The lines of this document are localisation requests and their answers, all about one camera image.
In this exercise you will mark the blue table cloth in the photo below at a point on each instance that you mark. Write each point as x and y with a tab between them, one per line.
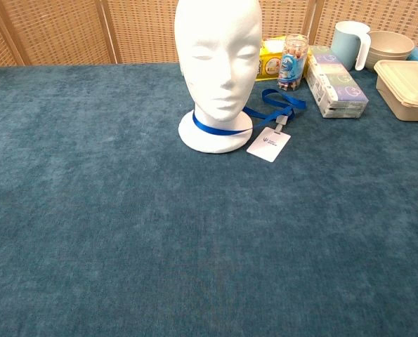
124	228

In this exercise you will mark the white foam mannequin head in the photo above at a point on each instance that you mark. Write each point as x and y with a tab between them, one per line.
215	52

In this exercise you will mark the yellow snack box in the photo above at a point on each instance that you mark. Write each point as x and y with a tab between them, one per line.
270	66

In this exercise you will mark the clear jar of snacks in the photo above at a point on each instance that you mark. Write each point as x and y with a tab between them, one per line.
293	63

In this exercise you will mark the pastel tissue multipack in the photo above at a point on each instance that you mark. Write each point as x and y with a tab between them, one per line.
335	80

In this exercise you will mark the wicker folding screen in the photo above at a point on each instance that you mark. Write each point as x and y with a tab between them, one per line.
54	31

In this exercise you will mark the beige lidded lunch box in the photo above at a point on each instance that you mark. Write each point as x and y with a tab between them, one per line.
405	91

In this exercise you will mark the beige bowl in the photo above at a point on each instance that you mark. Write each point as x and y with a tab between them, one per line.
391	45

